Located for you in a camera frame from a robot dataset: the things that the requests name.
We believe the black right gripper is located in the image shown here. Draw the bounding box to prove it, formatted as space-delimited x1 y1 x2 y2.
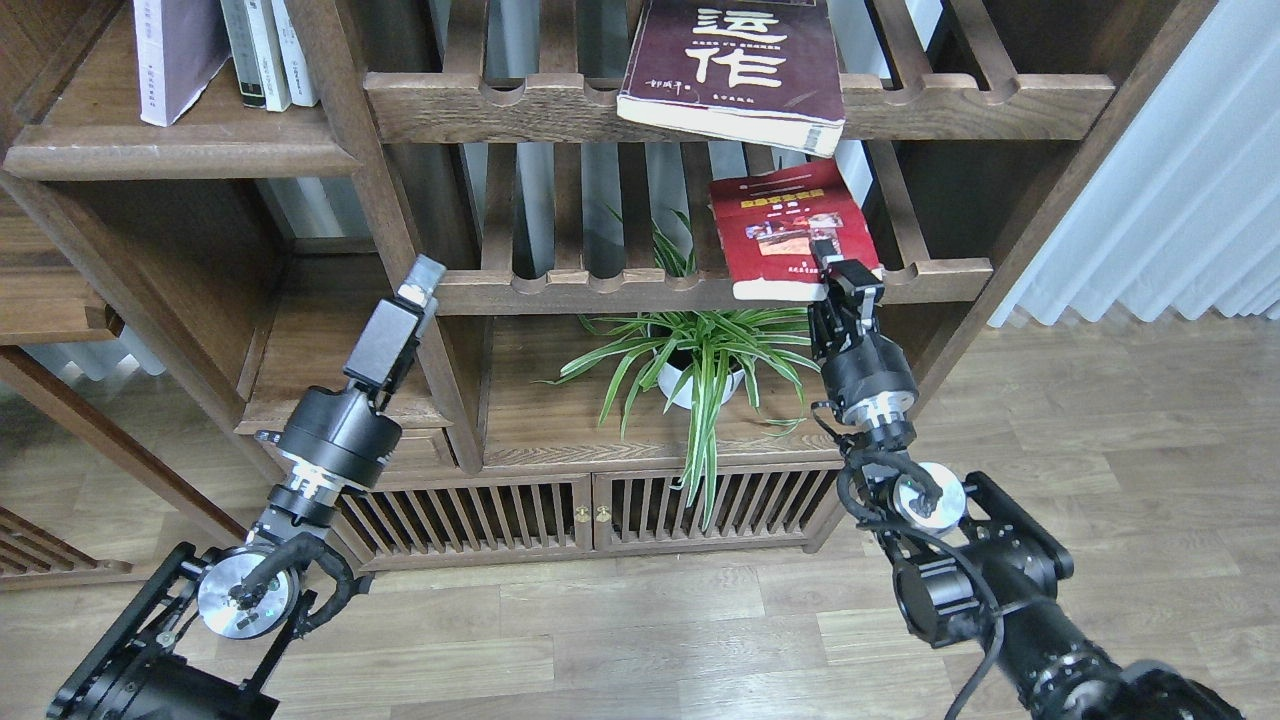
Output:
808 240 918 427

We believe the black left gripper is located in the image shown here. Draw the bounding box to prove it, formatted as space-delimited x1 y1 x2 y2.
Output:
255 255 445 493

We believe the red paperback book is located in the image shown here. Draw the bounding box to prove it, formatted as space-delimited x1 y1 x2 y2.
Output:
709 159 884 301

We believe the large maroon book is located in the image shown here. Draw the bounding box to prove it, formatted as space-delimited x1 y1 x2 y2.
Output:
616 1 846 158

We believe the white lavender paperback book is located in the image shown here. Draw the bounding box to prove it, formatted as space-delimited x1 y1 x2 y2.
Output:
133 1 230 127

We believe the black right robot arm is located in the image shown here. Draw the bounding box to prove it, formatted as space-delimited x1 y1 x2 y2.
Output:
809 238 1240 719

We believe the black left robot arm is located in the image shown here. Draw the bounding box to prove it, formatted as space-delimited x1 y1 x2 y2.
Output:
46 256 445 719

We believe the dark wooden bookshelf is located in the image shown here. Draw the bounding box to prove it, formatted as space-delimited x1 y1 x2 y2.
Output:
3 1 1213 570

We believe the green spider plant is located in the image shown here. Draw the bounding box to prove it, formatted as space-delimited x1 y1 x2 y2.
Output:
541 205 831 530

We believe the white plant pot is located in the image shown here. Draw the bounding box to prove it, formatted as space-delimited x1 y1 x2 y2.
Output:
658 363 746 410

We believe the white upright book right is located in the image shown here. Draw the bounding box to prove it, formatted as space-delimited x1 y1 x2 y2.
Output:
271 0 319 108

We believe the white upright book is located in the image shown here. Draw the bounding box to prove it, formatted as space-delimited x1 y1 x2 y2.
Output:
271 0 319 108
221 0 291 111

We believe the white pleated curtain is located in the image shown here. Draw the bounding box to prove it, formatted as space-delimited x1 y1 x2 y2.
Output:
989 1 1279 327

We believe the white upright book left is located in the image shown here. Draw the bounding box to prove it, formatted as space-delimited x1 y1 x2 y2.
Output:
221 0 291 111

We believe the wooden side furniture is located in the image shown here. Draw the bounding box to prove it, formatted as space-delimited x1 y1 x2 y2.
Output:
3 192 246 591

